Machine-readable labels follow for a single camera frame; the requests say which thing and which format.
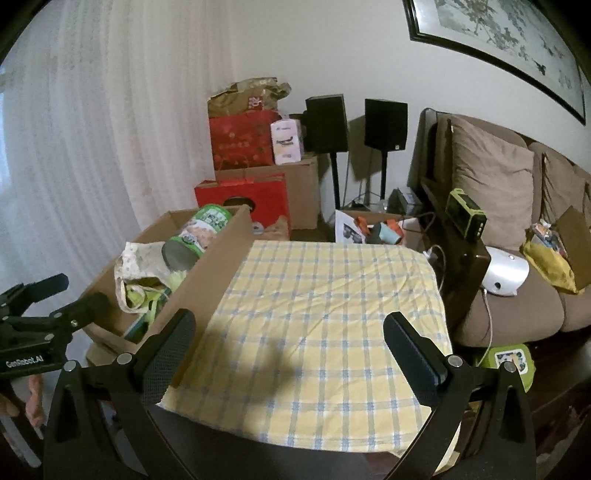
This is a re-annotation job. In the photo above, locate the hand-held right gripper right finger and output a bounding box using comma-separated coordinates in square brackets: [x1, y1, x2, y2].
[383, 311, 539, 480]

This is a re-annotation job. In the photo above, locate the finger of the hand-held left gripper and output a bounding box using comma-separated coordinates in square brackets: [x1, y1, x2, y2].
[9, 292, 110, 343]
[0, 273, 70, 315]

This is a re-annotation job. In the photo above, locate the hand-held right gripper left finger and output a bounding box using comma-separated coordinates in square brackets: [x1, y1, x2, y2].
[42, 308, 197, 480]

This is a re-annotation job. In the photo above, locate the teal silver bar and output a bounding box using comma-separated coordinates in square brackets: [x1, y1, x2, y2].
[124, 318, 153, 343]

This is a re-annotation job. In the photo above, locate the white floral cloth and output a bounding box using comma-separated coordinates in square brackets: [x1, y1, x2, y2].
[114, 241, 185, 313]

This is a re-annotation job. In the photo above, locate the green lidded jar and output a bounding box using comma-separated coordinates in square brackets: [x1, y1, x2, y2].
[161, 204, 232, 273]

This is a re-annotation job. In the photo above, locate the person's left hand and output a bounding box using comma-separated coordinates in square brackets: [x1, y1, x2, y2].
[0, 375, 46, 428]

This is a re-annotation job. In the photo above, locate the green white lunch box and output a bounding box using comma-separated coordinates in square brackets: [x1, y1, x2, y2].
[480, 344, 536, 393]

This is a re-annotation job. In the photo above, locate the yellow checkered tablecloth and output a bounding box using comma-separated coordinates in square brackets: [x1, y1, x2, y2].
[157, 240, 462, 457]

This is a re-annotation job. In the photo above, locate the brown sofa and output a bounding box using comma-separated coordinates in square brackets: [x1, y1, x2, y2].
[409, 107, 591, 349]

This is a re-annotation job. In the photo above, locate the small cardboard box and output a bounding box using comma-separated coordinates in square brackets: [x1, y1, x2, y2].
[335, 209, 419, 247]

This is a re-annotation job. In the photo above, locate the white dome appliance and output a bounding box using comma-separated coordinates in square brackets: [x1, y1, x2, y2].
[480, 246, 530, 297]

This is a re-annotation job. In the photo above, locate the orange teal toy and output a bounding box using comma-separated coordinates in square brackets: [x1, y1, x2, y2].
[355, 217, 406, 245]

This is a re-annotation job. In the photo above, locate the white curtain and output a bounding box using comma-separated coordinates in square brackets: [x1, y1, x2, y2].
[0, 0, 241, 352]

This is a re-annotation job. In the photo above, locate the white printed paper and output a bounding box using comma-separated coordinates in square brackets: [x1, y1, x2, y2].
[335, 210, 369, 244]

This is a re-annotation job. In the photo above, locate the yellow pouch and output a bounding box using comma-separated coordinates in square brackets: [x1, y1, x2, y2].
[521, 231, 579, 294]

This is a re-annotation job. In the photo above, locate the red collection box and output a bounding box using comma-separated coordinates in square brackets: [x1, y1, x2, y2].
[194, 173, 291, 241]

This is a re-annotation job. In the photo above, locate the large brown cushion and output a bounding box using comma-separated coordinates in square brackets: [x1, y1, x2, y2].
[448, 115, 536, 252]

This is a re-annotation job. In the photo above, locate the large brown cardboard box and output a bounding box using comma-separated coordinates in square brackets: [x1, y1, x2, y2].
[215, 154, 320, 230]

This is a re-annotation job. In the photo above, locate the brown cardboard piece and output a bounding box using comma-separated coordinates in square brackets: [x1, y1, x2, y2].
[551, 205, 588, 261]

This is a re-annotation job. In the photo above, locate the red patterned gift bag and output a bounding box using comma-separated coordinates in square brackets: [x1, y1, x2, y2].
[209, 111, 280, 171]

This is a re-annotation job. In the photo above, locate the small brown cushion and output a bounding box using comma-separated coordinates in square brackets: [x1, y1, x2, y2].
[538, 152, 591, 217]

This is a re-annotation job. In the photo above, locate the white pink carton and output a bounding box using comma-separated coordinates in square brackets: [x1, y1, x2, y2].
[270, 119, 305, 165]

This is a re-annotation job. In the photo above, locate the black speaker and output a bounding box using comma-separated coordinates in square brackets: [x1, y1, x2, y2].
[364, 98, 408, 151]
[304, 93, 349, 153]

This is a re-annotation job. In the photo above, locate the gold paper bag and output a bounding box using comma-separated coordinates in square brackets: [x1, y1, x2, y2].
[207, 78, 291, 118]

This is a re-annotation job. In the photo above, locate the white cable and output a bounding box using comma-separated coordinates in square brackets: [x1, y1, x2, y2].
[478, 288, 496, 365]

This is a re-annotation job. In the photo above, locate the green black camera device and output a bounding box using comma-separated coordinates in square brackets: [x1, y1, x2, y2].
[445, 188, 487, 240]

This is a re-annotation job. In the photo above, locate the framed wall painting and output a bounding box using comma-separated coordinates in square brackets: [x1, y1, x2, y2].
[403, 0, 587, 126]

